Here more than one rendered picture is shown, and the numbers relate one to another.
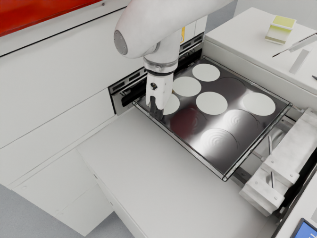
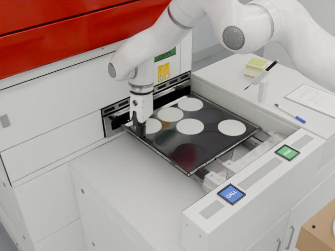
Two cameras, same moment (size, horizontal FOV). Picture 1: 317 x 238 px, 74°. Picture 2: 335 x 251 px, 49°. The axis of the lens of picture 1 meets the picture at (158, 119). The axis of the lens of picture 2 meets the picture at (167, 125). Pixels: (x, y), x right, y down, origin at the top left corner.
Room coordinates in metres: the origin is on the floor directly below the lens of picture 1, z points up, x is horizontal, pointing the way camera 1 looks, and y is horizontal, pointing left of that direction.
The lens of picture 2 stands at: (-0.64, -0.14, 1.68)
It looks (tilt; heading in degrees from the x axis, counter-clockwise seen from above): 35 degrees down; 3
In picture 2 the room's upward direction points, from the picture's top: 1 degrees counter-clockwise
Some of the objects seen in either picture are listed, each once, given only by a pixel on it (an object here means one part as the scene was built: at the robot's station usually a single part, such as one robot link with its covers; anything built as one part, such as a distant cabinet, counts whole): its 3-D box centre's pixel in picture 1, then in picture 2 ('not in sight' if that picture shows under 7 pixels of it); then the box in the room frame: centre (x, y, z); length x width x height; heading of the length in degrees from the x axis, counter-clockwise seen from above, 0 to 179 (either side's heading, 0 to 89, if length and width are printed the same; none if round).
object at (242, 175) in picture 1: (242, 174); (203, 172); (0.22, -0.21, 0.90); 0.04 x 0.02 x 0.03; 44
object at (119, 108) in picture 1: (162, 75); (150, 106); (0.60, -0.02, 0.89); 0.44 x 0.02 x 0.10; 134
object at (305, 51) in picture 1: (299, 50); (259, 83); (0.55, -0.43, 1.03); 0.06 x 0.04 x 0.13; 44
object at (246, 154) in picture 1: (262, 137); (227, 150); (0.33, -0.30, 0.90); 0.38 x 0.01 x 0.01; 134
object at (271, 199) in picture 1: (263, 192); (217, 183); (0.17, -0.25, 0.89); 0.08 x 0.03 x 0.03; 44
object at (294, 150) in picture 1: (287, 157); (249, 167); (0.28, -0.37, 0.87); 0.36 x 0.08 x 0.03; 134
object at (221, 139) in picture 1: (211, 103); (190, 126); (0.46, -0.17, 0.90); 0.34 x 0.34 x 0.01; 44
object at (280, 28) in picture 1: (279, 30); (256, 69); (0.73, -0.44, 1.00); 0.07 x 0.07 x 0.07; 58
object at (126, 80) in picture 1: (162, 59); (149, 91); (0.61, -0.01, 0.96); 0.44 x 0.01 x 0.02; 134
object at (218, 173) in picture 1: (173, 135); (152, 148); (0.34, -0.04, 0.90); 0.37 x 0.01 x 0.01; 44
